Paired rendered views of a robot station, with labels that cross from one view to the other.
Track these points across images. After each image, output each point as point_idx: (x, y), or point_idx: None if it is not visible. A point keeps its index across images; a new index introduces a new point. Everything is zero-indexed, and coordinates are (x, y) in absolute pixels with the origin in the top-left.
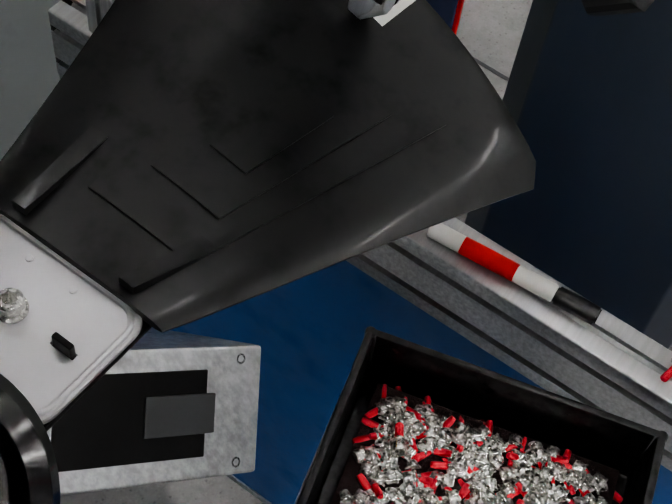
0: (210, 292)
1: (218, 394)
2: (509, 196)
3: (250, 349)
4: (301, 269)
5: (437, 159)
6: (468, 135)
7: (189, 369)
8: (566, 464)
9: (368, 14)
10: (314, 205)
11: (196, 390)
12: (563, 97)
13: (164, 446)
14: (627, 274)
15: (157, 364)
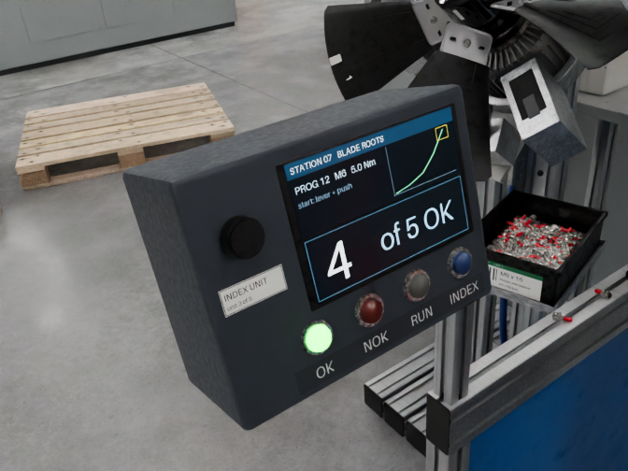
0: (525, 12)
1: (540, 115)
2: (580, 62)
3: (557, 117)
4: (535, 22)
5: (584, 40)
6: (598, 46)
7: (545, 102)
8: None
9: (624, 6)
10: (557, 21)
11: (539, 107)
12: None
13: (521, 107)
14: None
15: (543, 92)
